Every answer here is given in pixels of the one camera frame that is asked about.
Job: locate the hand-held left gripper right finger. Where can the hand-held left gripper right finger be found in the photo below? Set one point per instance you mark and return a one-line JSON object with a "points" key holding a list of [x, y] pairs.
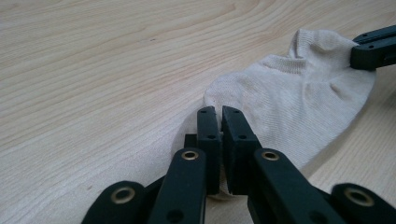
{"points": [[239, 149]]}

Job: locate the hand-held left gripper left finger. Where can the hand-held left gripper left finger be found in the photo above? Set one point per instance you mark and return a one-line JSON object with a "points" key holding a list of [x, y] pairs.
{"points": [[210, 149]]}

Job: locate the beige ankle sock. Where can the beige ankle sock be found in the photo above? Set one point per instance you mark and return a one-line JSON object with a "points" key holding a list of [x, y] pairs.
{"points": [[289, 102]]}

